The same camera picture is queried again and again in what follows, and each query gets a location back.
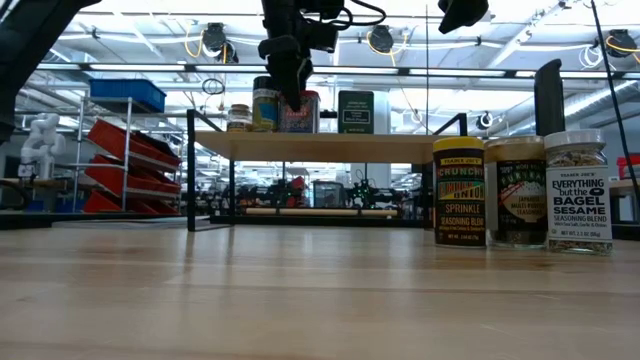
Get dark background robot rig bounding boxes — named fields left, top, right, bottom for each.
left=348, top=169, right=405, bottom=210
left=234, top=175, right=310, bottom=210

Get grey background cabinet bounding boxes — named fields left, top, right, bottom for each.
left=312, top=180, right=346, bottom=209

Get thin black hanging rod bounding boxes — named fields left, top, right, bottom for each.
left=424, top=4, right=430, bottom=135

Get metal wire storage rack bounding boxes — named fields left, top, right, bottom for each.
left=72, top=94, right=184, bottom=216

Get wooden shelf riser black legs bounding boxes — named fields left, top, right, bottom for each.
left=186, top=108, right=475, bottom=232

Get tan-lid furikake seasoning jar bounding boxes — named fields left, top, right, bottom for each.
left=483, top=135, right=549, bottom=250

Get dark green square spice tin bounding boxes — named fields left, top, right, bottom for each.
left=337, top=89, right=375, bottom=135

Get black equipment rack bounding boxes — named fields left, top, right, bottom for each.
left=412, top=162, right=435, bottom=221

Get red box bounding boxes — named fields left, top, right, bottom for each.
left=616, top=154, right=640, bottom=180

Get wooden side table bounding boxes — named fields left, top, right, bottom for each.
left=609, top=178, right=640, bottom=224

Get red-lid smoked paprika tin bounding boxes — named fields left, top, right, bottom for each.
left=277, top=89, right=322, bottom=134

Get yellow-lid crunchy onion can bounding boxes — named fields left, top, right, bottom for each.
left=432, top=136, right=487, bottom=249

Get blue plastic storage bin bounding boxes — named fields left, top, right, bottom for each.
left=88, top=78, right=168, bottom=114

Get red storage bin row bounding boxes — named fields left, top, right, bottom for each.
left=87, top=118, right=182, bottom=169
left=82, top=189, right=179, bottom=216
left=84, top=153, right=182, bottom=196

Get thin black slanted pole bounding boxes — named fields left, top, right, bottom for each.
left=589, top=0, right=640, bottom=204

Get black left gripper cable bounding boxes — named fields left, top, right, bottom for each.
left=327, top=0, right=387, bottom=29

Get black upright column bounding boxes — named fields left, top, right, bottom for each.
left=533, top=58, right=566, bottom=137

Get white-lid bagel sesame seasoning jar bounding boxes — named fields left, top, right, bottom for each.
left=543, top=128, right=614, bottom=256

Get black-lid spice bottle blue label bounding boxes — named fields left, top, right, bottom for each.
left=251, top=75, right=280, bottom=133

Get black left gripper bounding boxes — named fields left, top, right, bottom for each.
left=257, top=0, right=346, bottom=112

